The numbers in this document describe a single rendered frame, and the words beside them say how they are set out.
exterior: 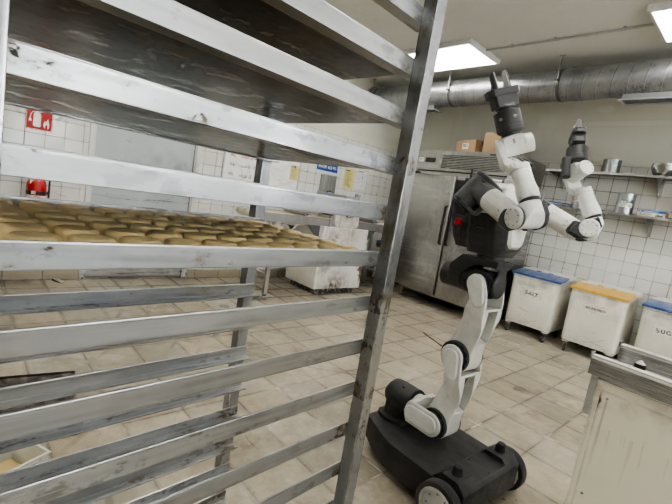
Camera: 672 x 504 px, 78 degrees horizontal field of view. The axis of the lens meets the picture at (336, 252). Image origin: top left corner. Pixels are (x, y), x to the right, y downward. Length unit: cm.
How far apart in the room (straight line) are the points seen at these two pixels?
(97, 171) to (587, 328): 490
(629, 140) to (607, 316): 203
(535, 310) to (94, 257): 499
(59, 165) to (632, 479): 154
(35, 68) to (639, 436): 154
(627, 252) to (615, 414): 421
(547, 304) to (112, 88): 498
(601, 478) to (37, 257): 152
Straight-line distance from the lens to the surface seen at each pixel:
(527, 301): 528
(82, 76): 50
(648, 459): 155
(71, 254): 51
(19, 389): 103
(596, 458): 159
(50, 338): 53
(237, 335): 119
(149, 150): 490
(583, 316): 509
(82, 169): 50
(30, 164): 49
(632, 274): 563
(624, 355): 180
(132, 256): 53
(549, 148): 606
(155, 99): 53
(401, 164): 79
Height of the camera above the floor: 125
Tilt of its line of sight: 8 degrees down
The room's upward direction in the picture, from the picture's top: 10 degrees clockwise
